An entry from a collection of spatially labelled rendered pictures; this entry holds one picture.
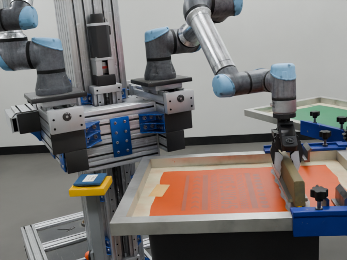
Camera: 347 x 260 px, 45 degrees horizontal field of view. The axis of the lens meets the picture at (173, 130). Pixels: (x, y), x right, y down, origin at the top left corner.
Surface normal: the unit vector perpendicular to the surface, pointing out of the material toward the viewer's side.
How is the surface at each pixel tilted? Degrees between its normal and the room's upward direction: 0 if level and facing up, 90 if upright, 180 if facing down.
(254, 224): 90
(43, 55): 90
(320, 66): 90
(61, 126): 90
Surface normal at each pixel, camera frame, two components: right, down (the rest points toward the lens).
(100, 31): 0.44, 0.18
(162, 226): -0.08, 0.25
